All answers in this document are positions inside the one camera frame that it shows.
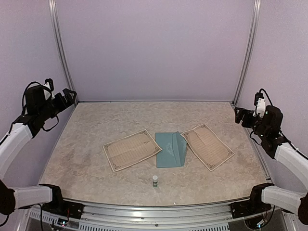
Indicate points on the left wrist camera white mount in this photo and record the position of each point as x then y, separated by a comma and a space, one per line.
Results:
48, 89

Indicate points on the small green white glue stick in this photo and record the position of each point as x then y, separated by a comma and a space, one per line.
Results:
155, 181

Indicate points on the right aluminium frame post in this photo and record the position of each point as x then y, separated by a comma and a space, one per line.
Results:
248, 51

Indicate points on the beige lined letter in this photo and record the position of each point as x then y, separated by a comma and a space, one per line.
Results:
207, 146
130, 150

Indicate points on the front aluminium rail base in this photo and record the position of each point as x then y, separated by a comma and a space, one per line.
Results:
107, 217

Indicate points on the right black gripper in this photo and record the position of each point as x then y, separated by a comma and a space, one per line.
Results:
243, 111

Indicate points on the aluminium frame post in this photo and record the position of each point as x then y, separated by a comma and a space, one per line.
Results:
59, 43
248, 51

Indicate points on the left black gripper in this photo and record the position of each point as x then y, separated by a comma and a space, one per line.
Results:
63, 104

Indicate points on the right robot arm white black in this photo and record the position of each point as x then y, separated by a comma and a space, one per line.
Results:
267, 127

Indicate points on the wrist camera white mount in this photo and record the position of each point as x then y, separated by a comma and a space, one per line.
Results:
260, 105
48, 89

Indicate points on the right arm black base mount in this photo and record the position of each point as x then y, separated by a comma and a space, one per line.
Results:
247, 208

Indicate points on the teal paper envelope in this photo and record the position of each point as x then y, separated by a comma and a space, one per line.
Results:
173, 151

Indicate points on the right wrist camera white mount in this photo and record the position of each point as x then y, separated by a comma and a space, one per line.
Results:
260, 105

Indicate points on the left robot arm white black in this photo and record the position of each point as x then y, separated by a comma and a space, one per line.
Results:
39, 104

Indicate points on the left aluminium frame post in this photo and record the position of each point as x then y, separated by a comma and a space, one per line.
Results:
59, 43

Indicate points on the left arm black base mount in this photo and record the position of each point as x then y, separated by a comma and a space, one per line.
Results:
65, 208

